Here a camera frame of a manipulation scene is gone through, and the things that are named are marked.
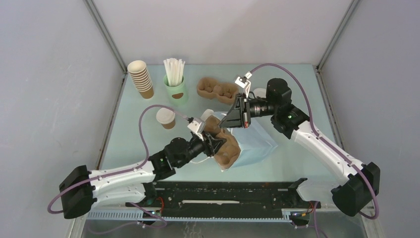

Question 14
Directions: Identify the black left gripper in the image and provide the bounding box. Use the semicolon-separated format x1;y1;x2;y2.
176;130;226;168

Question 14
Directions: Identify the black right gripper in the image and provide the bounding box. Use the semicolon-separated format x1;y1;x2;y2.
218;93;277;129

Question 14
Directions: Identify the brown cardboard cup carrier tray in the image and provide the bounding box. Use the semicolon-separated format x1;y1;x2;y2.
204;116;241;170

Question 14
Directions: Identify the white plastic cup lid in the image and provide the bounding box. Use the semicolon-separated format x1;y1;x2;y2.
156;108;175;124

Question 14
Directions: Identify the white paper bag with handles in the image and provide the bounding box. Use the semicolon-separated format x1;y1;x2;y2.
190;109;214;165

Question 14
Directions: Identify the brown paper coffee cup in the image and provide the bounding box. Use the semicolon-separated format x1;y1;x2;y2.
161;120;176;129

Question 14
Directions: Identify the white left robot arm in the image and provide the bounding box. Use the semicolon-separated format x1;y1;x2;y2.
59;132;227;219

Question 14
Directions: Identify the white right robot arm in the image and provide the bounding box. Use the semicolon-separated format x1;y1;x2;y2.
219;77;380;217

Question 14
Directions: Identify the stack of white lids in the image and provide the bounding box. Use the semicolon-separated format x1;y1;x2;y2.
252;88;266;98

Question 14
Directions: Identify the brown cardboard cup carrier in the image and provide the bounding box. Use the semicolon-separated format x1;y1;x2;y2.
196;77;239;105

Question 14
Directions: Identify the green straw holder jar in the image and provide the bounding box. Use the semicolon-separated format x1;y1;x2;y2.
163;75;189;106

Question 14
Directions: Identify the bundle of white wrapped straws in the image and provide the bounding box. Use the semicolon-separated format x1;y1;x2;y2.
163;58;185;87

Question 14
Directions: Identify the stack of brown paper cups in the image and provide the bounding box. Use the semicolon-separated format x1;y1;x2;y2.
127;60;154;99

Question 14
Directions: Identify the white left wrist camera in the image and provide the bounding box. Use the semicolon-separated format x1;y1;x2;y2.
187;117;206;134

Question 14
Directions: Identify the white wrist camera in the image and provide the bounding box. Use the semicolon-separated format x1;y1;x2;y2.
187;117;206;134
234;71;252;98

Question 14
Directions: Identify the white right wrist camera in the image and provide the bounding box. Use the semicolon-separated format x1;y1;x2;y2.
234;71;252;98

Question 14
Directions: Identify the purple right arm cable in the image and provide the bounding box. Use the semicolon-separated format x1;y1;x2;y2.
248;63;380;238

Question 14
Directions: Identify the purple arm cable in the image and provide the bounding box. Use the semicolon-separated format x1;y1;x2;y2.
248;63;380;238
47;105;194;236

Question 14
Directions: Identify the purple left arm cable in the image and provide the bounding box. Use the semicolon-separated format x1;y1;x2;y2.
47;105;194;236

